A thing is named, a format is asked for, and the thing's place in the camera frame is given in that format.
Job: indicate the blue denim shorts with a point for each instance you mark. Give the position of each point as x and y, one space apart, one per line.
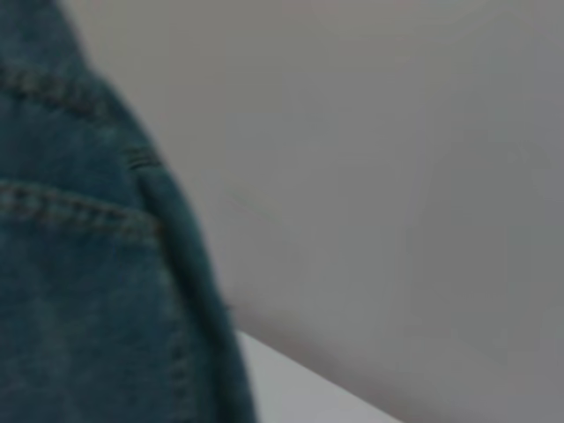
88 264

